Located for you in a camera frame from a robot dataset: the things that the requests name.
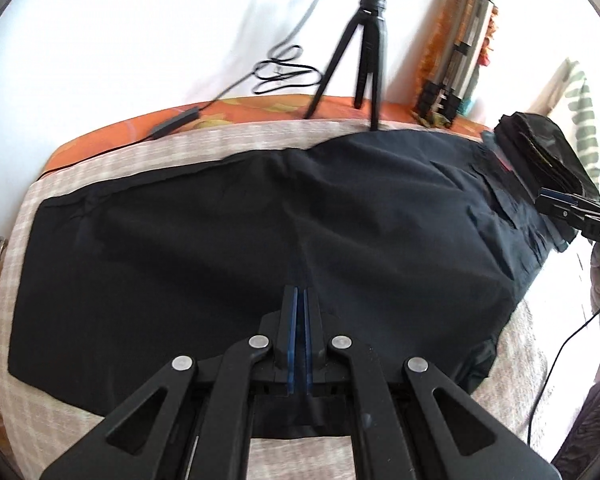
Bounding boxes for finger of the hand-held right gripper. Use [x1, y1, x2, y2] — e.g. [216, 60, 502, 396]
[534, 198, 589, 229]
[539, 187, 600, 218]

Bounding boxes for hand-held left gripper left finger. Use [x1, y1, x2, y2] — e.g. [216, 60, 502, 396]
[39, 285, 299, 480]

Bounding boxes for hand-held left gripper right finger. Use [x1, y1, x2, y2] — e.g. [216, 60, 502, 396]
[302, 287, 563, 480]

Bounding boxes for black pants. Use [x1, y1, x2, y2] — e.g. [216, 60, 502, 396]
[7, 127, 566, 438]

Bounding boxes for dark folded pants gold zipper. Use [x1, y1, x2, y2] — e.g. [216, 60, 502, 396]
[495, 111, 600, 243]

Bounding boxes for green leaf patterned pillow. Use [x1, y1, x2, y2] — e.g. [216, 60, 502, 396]
[545, 57, 600, 201]

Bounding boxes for orange patterned bed sheet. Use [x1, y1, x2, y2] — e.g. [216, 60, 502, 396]
[45, 94, 486, 176]

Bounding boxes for small black tripod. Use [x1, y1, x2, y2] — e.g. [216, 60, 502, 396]
[304, 0, 396, 132]

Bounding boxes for beige checked blanket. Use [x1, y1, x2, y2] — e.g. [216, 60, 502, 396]
[0, 120, 600, 480]

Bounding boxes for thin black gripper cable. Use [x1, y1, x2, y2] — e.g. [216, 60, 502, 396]
[526, 287, 600, 447]

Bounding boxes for black ring light cable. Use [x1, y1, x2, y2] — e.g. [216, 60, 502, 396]
[40, 0, 351, 181]

